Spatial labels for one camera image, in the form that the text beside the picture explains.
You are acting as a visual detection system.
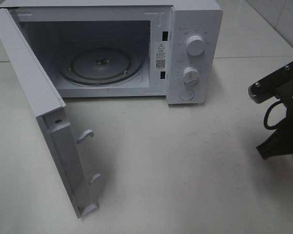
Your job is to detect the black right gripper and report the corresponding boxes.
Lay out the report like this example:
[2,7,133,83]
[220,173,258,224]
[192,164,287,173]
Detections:
[256,78,293,160]

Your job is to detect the white microwave door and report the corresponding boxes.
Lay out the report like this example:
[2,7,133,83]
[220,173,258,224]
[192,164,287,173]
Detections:
[0,8,100,218]

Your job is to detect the round white door button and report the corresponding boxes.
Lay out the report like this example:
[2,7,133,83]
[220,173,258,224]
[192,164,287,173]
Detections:
[179,89,194,101]

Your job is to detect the glass microwave turntable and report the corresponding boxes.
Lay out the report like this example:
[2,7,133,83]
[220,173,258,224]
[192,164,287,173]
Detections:
[58,47,145,86]

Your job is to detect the white microwave oven body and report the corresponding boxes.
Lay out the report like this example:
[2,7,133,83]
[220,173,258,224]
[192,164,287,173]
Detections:
[0,0,223,104]

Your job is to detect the white timer knob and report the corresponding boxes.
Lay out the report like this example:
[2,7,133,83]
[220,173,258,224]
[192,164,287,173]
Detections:
[183,66,200,85]

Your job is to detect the white upper power knob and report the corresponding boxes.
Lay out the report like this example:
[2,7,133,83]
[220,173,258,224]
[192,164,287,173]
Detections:
[186,35,205,56]

